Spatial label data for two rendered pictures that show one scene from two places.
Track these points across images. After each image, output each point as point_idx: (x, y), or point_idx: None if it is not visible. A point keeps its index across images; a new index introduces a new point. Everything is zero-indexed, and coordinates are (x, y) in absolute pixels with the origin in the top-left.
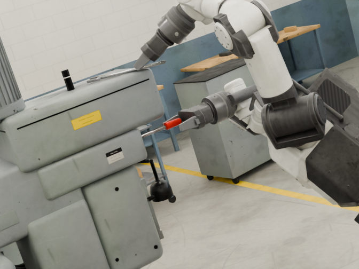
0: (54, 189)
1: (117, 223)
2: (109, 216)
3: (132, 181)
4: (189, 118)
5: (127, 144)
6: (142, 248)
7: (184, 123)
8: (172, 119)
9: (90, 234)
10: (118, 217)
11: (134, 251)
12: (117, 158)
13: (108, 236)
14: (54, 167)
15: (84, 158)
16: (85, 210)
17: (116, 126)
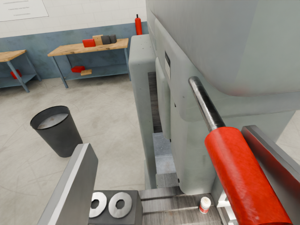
0: (156, 46)
1: (172, 126)
2: (172, 114)
3: (181, 119)
4: (57, 216)
5: (173, 67)
6: (176, 164)
7: (65, 167)
8: (285, 181)
9: (161, 104)
10: (173, 125)
11: (174, 156)
12: (168, 72)
13: (170, 123)
14: (156, 23)
15: (160, 35)
16: (160, 85)
17: (162, 12)
